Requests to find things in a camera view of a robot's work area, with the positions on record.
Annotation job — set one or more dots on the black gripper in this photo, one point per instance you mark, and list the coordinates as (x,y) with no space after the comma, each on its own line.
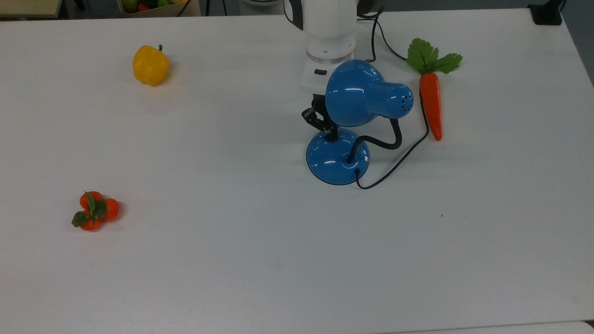
(318,103)

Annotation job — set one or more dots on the blue desk lamp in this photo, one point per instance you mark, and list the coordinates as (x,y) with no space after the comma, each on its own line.
(352,93)

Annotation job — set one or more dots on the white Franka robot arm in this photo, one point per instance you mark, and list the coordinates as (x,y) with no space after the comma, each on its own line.
(329,28)

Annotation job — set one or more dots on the orange toy carrot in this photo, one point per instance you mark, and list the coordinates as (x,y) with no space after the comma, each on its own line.
(431,102)

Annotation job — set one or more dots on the yellow toy bell pepper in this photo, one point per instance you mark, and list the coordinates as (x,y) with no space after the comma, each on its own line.
(149,65)

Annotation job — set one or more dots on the yellow fruit basket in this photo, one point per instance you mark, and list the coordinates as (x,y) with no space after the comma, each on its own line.
(162,11)

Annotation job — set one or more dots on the red toy fruit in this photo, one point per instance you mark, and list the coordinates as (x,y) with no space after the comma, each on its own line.
(144,7)

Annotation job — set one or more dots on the green toy fruit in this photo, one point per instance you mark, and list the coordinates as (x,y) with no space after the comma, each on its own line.
(131,4)

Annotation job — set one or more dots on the orange toy tangerine cluster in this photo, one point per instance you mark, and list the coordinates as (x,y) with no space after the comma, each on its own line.
(95,211)

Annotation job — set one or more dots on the black table clamp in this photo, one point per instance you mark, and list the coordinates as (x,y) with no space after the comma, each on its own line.
(546,13)

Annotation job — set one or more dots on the beige wooden shelf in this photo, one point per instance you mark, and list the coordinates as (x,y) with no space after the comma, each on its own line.
(28,7)

